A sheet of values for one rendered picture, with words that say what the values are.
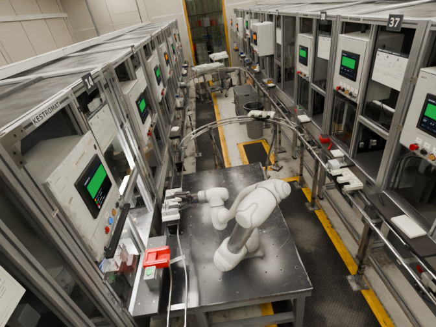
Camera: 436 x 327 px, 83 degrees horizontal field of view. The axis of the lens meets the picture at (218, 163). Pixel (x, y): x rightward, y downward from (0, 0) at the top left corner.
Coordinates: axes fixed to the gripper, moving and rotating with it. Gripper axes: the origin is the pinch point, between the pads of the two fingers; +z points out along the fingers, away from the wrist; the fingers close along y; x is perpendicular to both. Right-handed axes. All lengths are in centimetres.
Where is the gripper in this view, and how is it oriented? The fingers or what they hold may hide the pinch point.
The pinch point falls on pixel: (170, 202)
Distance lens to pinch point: 180.5
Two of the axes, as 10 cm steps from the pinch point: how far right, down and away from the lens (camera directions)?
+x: 0.8, 5.4, -8.4
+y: -1.4, -8.3, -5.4
